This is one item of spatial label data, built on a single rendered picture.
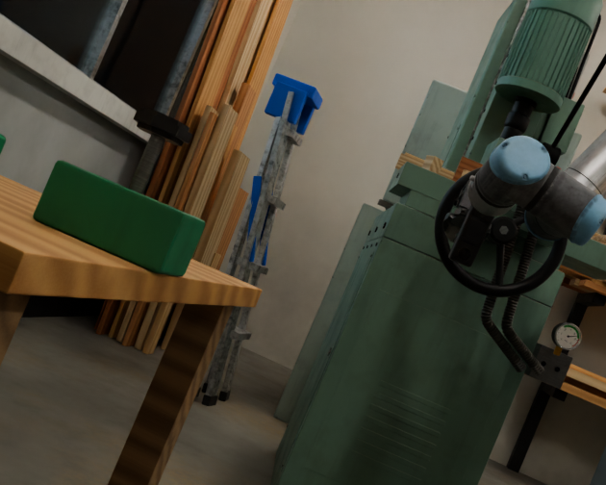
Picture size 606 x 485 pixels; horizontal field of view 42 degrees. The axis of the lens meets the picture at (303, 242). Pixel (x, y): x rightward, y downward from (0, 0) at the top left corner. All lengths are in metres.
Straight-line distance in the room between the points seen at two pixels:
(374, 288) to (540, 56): 0.72
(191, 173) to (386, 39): 1.87
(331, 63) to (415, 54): 0.48
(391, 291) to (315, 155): 2.68
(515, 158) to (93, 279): 0.97
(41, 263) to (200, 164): 2.78
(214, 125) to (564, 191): 2.06
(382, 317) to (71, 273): 1.47
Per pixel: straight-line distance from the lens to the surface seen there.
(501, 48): 2.38
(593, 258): 2.01
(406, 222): 1.91
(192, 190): 3.19
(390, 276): 1.90
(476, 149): 2.21
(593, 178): 1.55
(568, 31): 2.16
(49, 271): 0.45
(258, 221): 2.72
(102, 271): 0.51
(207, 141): 3.20
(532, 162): 1.37
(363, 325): 1.90
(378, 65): 4.61
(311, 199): 4.48
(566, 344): 1.93
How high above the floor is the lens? 0.58
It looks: 1 degrees up
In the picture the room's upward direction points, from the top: 23 degrees clockwise
